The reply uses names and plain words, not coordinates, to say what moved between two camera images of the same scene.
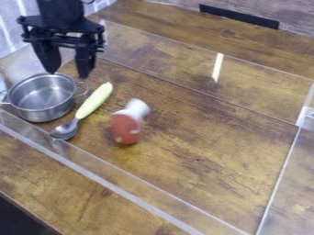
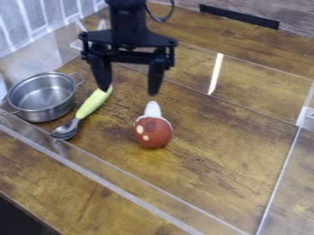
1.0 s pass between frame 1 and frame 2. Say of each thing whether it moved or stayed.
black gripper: moved
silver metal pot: stayed
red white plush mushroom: moved
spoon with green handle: stayed
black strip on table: stayed
